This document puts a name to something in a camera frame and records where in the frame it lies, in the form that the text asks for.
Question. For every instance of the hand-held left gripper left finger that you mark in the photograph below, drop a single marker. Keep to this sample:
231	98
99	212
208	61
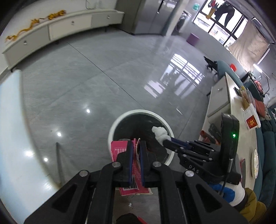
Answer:
130	170

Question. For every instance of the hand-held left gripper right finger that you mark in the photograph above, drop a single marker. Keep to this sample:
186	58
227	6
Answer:
141	170

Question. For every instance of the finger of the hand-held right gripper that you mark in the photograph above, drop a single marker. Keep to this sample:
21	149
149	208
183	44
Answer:
172	147
181	143

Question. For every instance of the white tissue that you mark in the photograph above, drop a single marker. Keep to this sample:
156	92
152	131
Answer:
159	133

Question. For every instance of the pink cardboard box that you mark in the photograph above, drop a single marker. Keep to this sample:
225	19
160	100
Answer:
118	150

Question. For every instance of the white round trash bin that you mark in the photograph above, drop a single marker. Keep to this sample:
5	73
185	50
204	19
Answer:
129	122

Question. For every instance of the person's right forearm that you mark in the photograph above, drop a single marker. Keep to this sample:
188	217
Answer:
253	206

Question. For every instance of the person's right hand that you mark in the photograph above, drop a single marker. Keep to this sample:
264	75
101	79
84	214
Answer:
228	192

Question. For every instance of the red box with gold emblem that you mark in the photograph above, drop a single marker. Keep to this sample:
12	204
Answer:
251	122

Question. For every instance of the white plate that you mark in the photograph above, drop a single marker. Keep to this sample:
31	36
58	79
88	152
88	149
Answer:
256	163

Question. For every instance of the teal sofa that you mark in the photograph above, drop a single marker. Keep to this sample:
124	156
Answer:
269	142

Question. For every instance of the cream coffee table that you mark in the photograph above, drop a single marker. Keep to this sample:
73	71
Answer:
220	101

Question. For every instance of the black and red object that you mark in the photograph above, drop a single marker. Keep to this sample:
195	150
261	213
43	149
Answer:
129	218

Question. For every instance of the clear snack bag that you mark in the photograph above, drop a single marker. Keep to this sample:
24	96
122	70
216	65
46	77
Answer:
245	97

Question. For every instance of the red cup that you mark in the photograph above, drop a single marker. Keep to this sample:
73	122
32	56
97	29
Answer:
232	67

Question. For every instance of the small black object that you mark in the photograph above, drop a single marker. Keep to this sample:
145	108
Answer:
210	63

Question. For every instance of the beige hanging cloth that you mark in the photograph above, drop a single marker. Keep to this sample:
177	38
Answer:
250	45

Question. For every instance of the purple stool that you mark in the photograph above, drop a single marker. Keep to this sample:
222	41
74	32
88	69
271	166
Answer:
193	38

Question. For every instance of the balcony window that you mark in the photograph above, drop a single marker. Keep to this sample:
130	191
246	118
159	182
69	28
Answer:
222	30

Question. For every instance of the grey washing machine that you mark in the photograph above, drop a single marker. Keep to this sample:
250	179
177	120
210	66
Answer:
182	21

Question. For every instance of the silver double door refrigerator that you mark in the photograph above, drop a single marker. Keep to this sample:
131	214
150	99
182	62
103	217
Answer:
148	17

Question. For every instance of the hanging dark clothes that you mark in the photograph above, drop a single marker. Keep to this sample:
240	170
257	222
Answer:
226	10

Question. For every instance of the white low television cabinet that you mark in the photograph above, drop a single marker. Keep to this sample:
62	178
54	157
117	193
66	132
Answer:
64	28

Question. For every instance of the golden tiger figurine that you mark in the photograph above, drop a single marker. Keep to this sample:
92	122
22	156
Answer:
56	15

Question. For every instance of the golden dragon figurine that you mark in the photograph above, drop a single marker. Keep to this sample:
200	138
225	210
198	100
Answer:
23	31

